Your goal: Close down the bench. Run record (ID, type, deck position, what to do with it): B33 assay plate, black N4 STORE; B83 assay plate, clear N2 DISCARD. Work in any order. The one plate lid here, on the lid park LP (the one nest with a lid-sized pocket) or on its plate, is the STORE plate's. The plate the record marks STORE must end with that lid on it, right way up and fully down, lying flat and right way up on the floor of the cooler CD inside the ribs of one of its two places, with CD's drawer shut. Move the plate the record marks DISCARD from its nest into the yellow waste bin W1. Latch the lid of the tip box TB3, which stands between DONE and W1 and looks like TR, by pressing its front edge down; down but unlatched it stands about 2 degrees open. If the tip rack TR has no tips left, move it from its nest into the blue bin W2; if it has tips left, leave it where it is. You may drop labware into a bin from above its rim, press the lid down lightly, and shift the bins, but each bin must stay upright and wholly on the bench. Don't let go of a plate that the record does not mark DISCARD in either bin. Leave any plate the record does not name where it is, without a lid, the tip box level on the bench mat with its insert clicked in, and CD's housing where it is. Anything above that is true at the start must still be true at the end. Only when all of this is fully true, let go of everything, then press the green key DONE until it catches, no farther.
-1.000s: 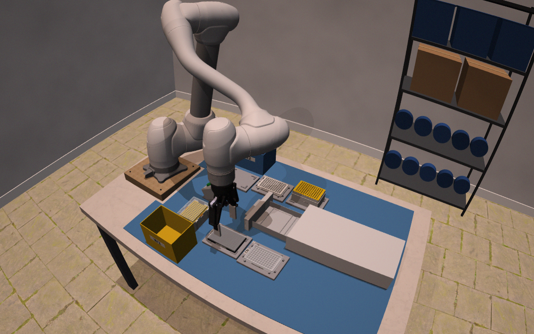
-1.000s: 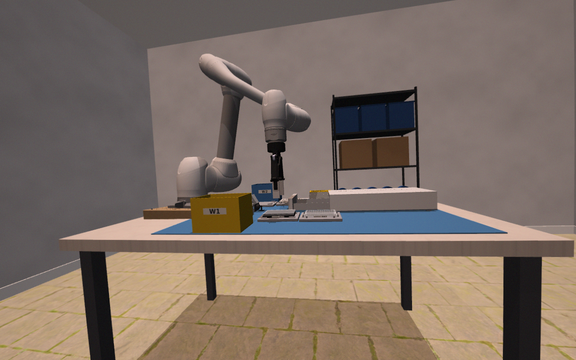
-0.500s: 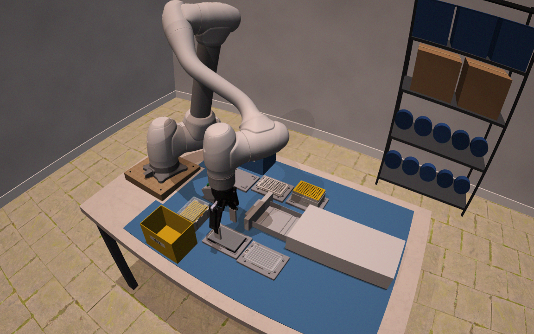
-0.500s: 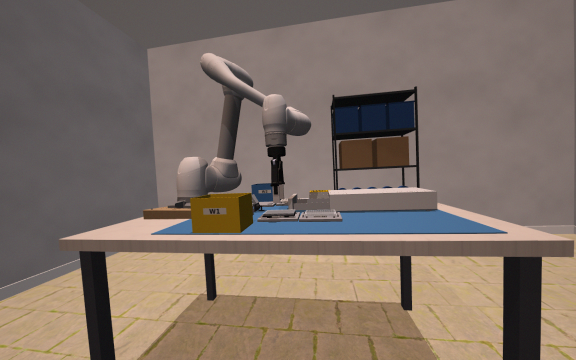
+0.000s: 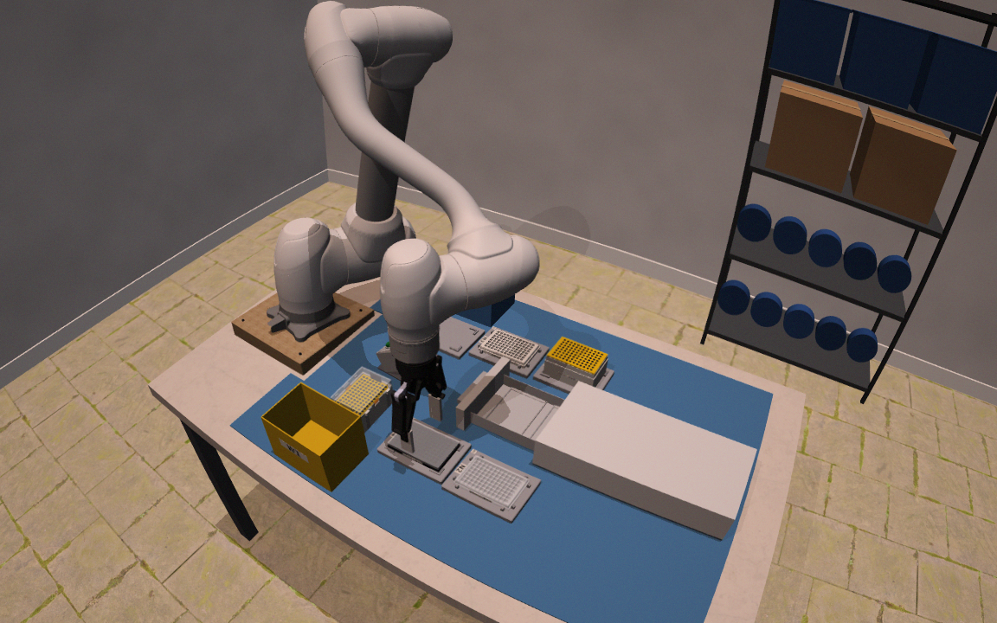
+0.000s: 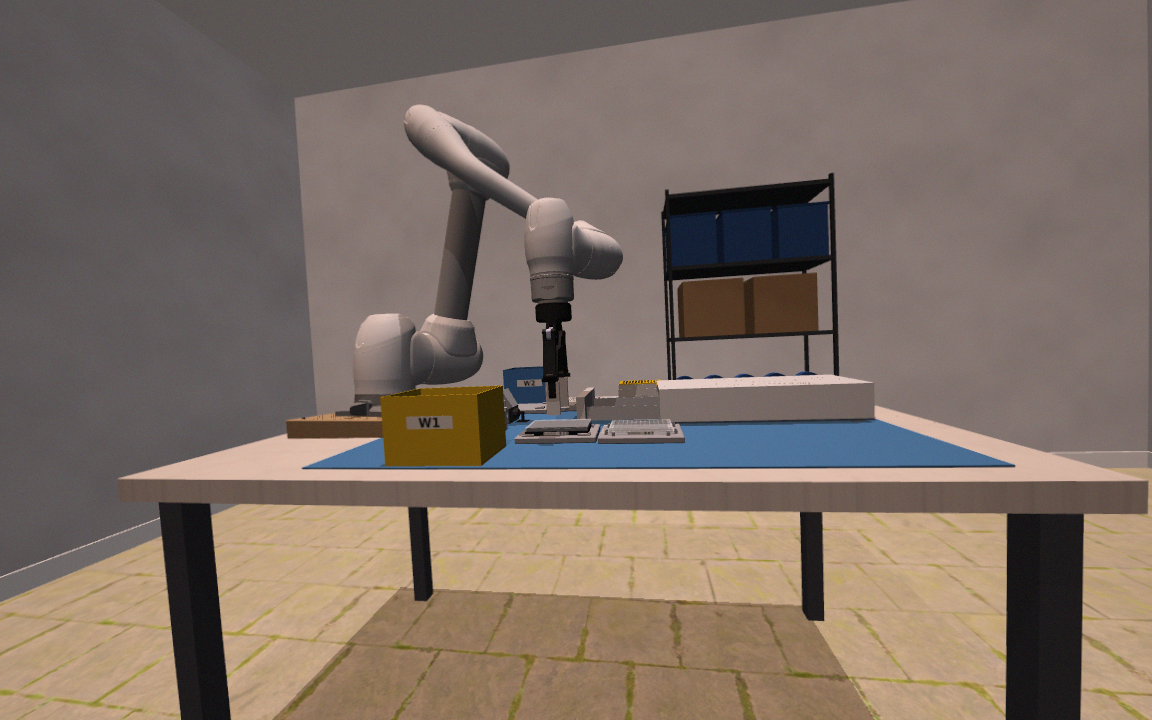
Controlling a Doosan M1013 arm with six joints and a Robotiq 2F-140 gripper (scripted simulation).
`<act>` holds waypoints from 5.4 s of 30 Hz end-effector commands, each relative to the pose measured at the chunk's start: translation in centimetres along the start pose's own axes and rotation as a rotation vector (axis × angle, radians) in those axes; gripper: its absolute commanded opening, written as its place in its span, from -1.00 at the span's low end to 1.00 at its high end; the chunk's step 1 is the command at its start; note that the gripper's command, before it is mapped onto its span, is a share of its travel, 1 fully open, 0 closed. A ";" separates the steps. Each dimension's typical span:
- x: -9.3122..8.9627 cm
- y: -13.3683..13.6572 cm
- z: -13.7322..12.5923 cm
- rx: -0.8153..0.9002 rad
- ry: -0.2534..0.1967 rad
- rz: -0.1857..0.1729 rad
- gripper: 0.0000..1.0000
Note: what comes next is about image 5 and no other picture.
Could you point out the blue bench mat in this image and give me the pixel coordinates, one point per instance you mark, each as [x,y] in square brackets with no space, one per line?
[572,552]

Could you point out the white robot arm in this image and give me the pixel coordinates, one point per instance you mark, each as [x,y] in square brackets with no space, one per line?
[419,289]

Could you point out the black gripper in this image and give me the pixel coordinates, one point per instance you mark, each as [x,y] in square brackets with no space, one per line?
[434,382]

